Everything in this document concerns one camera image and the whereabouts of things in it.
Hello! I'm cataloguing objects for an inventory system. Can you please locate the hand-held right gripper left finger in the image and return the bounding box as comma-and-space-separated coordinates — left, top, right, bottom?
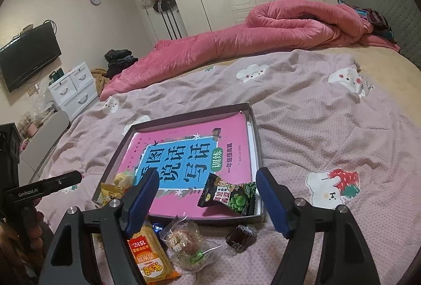
39, 168, 161, 285

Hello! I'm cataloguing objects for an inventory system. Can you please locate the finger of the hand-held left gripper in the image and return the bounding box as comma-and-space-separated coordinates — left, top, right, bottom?
42, 171, 83, 196

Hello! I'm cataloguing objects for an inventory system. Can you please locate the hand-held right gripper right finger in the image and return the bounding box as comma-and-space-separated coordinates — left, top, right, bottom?
256, 167, 392, 285

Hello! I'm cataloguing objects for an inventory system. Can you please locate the clear yellowish snack packet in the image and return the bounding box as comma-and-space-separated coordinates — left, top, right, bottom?
113, 171, 136, 189

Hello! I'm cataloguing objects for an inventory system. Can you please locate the yellow snack packet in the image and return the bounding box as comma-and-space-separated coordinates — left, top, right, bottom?
100, 182, 127, 207

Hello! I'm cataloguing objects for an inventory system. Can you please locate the green pea snack packet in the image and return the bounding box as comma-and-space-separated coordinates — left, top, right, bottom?
197, 173, 258, 217

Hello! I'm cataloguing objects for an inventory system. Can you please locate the orange rice cracker packet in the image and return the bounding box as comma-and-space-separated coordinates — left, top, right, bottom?
127, 222, 182, 284

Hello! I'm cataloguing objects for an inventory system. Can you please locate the shallow cardboard box tray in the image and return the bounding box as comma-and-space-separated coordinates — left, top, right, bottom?
92, 102, 265, 226

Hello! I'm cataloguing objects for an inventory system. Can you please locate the person's left forearm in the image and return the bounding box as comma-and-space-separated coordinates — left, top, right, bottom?
0, 222, 23, 285

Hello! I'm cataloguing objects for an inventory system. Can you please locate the person's left hand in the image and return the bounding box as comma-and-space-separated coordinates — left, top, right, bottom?
26, 209, 45, 248

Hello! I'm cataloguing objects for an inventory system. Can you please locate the pink book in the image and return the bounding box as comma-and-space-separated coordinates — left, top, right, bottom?
117, 111, 260, 218

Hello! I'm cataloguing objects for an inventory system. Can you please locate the dark brown candy packet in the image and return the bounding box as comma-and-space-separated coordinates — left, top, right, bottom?
225, 224, 258, 254

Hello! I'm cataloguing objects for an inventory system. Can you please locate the clear wrapped pastry packet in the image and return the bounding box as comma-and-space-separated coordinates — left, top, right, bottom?
161, 216, 224, 272

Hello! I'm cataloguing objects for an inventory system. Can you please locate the pink printed blanket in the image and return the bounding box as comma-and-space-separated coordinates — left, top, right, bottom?
31, 50, 421, 285

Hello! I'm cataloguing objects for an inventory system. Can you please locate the white drawer cabinet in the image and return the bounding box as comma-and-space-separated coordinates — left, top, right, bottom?
49, 62, 99, 118

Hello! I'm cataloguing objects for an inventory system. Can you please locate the beige fluffy cloth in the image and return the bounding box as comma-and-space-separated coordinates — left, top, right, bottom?
89, 67, 114, 98

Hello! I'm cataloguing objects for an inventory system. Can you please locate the black flat television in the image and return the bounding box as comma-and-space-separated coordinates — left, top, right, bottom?
0, 23, 62, 93

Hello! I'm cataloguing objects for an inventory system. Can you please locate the dark clothes pile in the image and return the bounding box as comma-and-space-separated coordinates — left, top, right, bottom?
104, 49, 139, 79

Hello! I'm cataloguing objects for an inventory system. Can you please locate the pink quilt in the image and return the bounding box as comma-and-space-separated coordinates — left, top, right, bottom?
99, 0, 401, 101

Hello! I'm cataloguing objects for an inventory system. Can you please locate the beige bed sheet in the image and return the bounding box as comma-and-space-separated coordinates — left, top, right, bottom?
138, 42, 421, 154

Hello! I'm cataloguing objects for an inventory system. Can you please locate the black striped hanging garment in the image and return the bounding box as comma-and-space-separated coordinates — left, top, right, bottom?
153, 0, 182, 40

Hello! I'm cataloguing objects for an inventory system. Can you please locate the colourful clothes pile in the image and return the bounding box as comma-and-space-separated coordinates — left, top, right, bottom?
353, 7, 397, 44

